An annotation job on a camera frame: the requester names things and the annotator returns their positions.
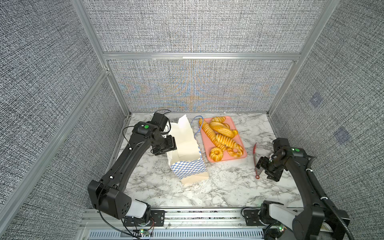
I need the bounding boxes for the red silicone kitchen tongs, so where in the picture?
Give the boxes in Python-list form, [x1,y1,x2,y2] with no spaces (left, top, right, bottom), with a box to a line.
[253,144,261,180]

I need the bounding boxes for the checkered paper bread bag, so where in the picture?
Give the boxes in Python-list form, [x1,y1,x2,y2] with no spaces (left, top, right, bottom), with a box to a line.
[167,115,209,186]

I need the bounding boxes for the ring bread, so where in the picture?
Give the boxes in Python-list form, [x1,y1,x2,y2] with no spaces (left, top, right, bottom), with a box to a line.
[210,147,224,162]
[227,145,244,158]

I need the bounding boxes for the ridged spiral bread roll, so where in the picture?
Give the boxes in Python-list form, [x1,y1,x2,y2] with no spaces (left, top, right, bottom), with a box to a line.
[216,134,237,148]

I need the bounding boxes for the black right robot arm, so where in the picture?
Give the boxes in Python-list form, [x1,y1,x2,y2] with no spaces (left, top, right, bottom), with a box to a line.
[256,138,354,240]

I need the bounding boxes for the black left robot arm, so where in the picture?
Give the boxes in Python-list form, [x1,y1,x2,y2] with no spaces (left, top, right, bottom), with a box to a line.
[88,120,177,221]

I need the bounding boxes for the long twisted bread stick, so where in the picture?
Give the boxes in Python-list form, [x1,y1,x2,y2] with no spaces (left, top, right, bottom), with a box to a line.
[199,119,227,151]

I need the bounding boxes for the oval french bread loaf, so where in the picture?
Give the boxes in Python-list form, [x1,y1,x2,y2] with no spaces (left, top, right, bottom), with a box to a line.
[209,122,235,139]

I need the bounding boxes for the pink plastic tray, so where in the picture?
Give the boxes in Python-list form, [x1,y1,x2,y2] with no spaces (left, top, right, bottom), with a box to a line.
[199,116,247,163]

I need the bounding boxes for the croissant at tray back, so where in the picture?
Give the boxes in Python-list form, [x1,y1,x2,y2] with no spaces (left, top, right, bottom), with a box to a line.
[211,117,226,123]

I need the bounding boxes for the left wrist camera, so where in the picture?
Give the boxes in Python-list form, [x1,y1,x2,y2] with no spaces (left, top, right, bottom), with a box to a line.
[150,112,169,132]

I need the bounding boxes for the black corrugated cable conduit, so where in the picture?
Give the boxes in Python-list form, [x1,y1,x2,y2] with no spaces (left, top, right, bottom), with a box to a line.
[305,167,356,240]

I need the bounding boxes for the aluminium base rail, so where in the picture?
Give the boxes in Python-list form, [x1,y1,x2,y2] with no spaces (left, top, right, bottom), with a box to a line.
[74,206,337,240]

